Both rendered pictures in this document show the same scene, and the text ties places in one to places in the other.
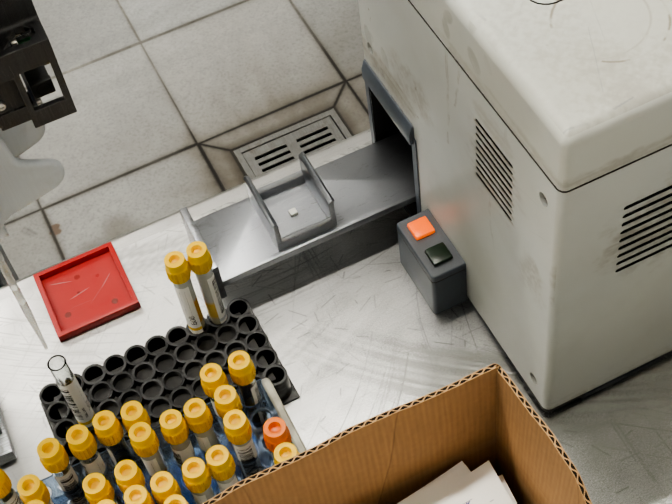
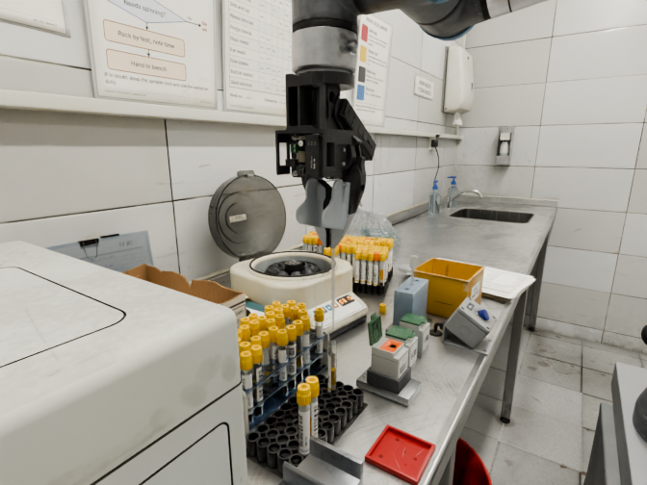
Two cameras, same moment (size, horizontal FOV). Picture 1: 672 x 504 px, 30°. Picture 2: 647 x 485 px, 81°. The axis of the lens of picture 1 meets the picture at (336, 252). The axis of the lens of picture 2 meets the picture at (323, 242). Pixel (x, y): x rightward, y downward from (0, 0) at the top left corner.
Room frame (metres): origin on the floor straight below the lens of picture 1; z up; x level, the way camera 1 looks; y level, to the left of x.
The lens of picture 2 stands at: (0.85, -0.13, 1.25)
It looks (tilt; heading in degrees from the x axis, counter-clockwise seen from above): 14 degrees down; 141
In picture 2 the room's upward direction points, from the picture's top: straight up
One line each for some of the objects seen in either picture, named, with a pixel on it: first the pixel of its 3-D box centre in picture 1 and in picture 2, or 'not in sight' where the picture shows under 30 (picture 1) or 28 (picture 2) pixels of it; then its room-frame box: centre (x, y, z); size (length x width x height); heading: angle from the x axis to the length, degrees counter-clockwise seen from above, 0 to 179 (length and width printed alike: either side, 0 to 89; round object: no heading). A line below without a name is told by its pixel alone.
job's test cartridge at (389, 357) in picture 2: not in sight; (389, 363); (0.49, 0.29, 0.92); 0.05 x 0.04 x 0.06; 17
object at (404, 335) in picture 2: not in sight; (401, 348); (0.46, 0.36, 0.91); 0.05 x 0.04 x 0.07; 18
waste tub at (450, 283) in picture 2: not in sight; (447, 288); (0.36, 0.65, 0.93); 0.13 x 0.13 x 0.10; 15
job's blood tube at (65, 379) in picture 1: (76, 399); (332, 372); (0.47, 0.20, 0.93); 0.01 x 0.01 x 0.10
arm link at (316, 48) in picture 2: not in sight; (326, 57); (0.48, 0.18, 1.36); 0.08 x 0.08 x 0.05
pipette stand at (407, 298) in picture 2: not in sight; (410, 306); (0.38, 0.49, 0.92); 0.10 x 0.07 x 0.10; 110
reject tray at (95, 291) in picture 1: (86, 290); (401, 452); (0.60, 0.20, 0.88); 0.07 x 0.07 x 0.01; 18
